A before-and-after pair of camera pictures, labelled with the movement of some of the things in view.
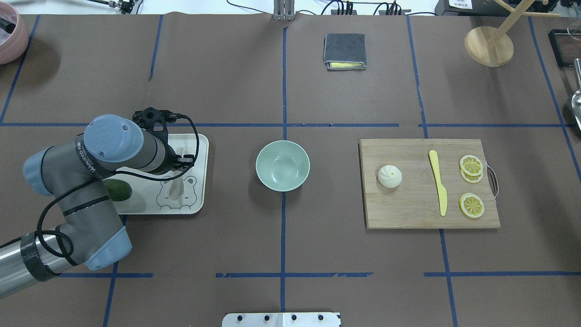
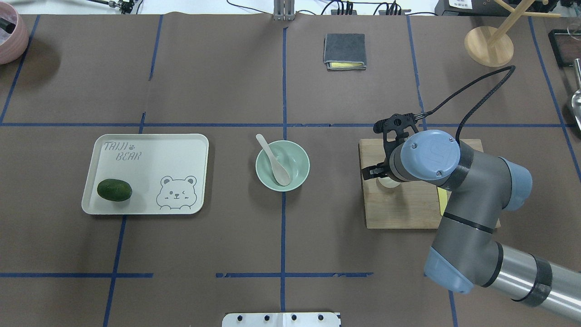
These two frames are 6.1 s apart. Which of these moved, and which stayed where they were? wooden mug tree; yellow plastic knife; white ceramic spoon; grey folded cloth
Moved: white ceramic spoon
Stayed: yellow plastic knife; grey folded cloth; wooden mug tree
